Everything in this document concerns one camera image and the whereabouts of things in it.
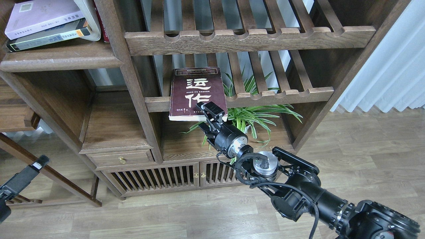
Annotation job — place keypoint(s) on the brass drawer knob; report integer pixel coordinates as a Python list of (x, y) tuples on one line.
[(122, 160)]

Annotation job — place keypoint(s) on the white plant pot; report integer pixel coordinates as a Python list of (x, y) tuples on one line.
[(247, 127)]

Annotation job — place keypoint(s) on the white paperback book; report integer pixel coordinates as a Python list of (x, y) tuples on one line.
[(37, 15)]

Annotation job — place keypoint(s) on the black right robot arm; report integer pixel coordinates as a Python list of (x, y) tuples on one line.
[(294, 187)]

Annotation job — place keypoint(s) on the dark wooden bookshelf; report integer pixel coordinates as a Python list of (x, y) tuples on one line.
[(110, 99)]

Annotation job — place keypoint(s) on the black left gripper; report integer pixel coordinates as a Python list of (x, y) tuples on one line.
[(17, 183)]

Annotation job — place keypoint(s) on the green spider plant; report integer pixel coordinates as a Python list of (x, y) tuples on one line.
[(257, 115)]

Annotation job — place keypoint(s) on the cream paged upright book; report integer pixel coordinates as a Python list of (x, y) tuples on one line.
[(89, 12)]

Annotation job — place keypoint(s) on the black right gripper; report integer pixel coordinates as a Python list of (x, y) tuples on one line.
[(224, 137)]

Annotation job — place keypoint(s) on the dark red book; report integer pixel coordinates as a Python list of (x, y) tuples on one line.
[(195, 85)]

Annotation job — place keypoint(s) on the white curtain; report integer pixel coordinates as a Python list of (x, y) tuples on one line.
[(394, 75)]

